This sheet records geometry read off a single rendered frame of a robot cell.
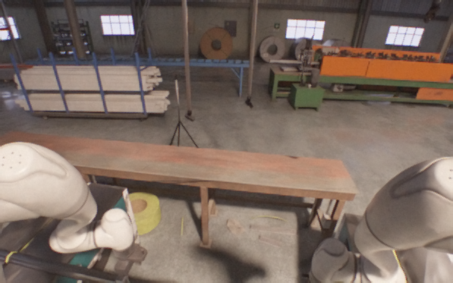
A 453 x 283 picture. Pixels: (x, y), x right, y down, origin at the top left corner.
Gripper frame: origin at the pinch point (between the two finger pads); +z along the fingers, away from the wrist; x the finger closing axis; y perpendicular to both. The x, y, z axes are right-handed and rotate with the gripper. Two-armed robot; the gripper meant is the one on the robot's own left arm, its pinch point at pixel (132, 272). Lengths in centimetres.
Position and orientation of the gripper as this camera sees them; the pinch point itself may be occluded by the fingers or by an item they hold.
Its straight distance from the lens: 126.6
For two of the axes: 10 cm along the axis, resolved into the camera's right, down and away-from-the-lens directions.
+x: -1.5, 4.7, -8.7
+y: -9.9, -0.9, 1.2
